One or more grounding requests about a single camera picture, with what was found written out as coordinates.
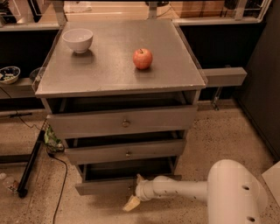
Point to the black tripod leg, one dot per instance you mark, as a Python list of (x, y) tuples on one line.
[(21, 190)]

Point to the clear plastic bottle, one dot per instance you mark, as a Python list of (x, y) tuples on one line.
[(9, 182)]

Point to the grey left shelf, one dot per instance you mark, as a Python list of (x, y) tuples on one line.
[(22, 88)]

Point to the white ceramic bowl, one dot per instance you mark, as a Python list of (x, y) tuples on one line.
[(79, 40)]

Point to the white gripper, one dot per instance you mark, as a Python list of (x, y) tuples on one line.
[(142, 190)]

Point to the grey drawer cabinet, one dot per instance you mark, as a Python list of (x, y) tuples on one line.
[(105, 78)]

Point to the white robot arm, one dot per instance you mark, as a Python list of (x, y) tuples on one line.
[(233, 195)]

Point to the green snack bag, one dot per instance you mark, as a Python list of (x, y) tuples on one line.
[(52, 142)]

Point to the white floor panel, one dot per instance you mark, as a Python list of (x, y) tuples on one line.
[(272, 180)]

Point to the grey side shelf block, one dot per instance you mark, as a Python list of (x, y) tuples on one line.
[(225, 77)]

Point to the grey drawer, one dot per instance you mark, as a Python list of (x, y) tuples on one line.
[(120, 177), (125, 152), (122, 122)]

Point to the red apple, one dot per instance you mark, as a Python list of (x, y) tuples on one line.
[(142, 58)]

